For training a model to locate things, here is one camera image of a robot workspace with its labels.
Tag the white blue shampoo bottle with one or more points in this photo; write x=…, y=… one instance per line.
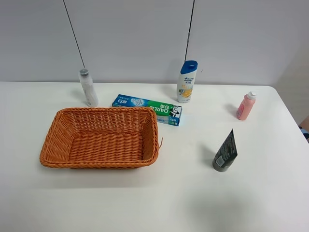
x=186, y=81

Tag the Darlie toothpaste box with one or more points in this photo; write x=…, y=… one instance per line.
x=166, y=113

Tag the orange wicker basket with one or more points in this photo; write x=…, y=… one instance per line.
x=101, y=138

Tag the clear bottle silver cap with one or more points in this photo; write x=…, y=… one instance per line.
x=88, y=88

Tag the black squeeze tube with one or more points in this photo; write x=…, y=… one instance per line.
x=226, y=154

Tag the pink bottle white cap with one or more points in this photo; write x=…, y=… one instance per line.
x=246, y=106

